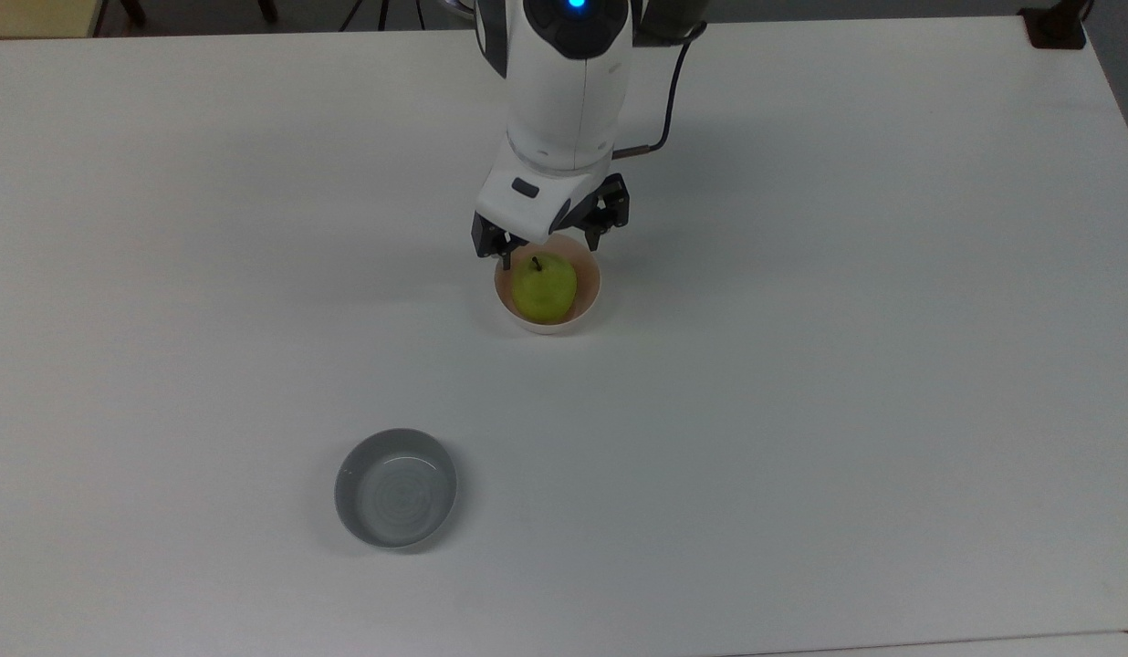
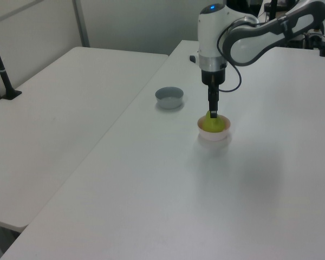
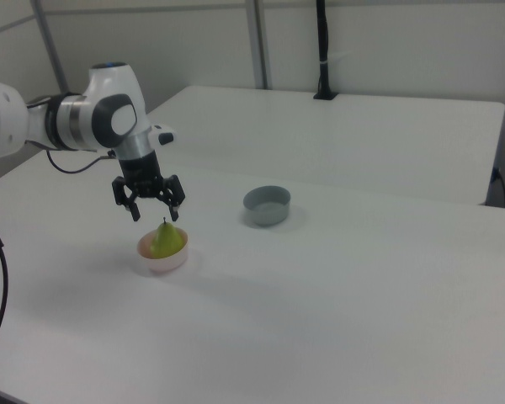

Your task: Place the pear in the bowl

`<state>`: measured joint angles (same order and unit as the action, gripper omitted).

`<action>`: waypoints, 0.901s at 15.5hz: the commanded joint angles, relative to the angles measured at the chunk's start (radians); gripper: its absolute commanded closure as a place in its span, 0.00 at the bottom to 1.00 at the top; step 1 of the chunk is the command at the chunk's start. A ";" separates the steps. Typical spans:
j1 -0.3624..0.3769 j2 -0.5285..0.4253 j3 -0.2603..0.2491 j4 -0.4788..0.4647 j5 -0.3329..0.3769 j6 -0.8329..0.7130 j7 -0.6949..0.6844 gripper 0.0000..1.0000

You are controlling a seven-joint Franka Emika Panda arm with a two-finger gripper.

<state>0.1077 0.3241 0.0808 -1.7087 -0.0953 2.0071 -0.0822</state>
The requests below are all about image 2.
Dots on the pink bowl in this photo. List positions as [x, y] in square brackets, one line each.
[214, 136]

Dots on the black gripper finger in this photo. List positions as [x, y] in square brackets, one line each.
[213, 104]

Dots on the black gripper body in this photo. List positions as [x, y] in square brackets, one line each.
[213, 77]

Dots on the grey bowl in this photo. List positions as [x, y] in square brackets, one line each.
[169, 100]

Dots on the green apple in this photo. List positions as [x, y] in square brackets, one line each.
[212, 125]

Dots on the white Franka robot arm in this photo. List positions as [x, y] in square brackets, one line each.
[208, 35]

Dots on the grey partition post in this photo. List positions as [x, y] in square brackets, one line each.
[81, 24]

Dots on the white side table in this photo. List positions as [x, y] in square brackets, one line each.
[57, 113]

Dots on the small black object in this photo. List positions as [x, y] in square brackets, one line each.
[192, 58]

